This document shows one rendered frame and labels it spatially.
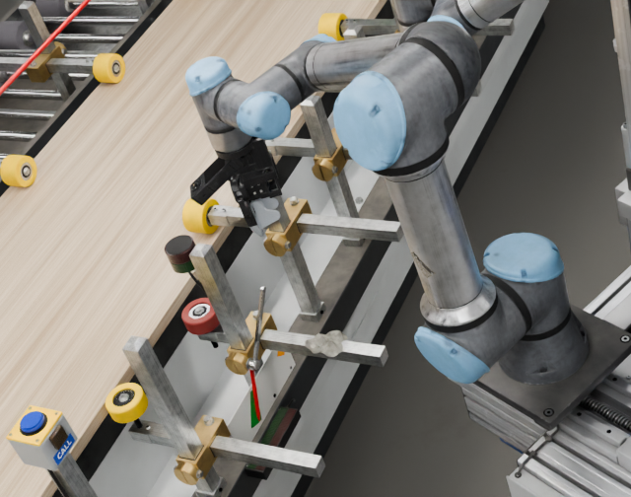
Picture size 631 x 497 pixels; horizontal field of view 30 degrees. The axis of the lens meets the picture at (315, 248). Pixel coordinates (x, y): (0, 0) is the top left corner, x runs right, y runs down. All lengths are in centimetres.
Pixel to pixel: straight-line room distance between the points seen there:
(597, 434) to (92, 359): 109
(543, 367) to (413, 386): 151
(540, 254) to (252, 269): 113
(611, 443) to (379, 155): 66
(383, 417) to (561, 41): 186
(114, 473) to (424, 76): 126
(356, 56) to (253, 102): 19
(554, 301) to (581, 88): 257
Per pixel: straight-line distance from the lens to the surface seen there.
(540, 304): 186
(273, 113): 189
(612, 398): 202
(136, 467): 258
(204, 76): 195
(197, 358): 269
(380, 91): 154
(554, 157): 411
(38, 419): 197
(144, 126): 317
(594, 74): 446
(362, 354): 236
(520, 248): 187
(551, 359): 195
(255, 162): 206
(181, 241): 232
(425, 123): 156
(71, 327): 265
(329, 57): 187
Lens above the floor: 251
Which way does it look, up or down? 39 degrees down
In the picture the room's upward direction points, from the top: 20 degrees counter-clockwise
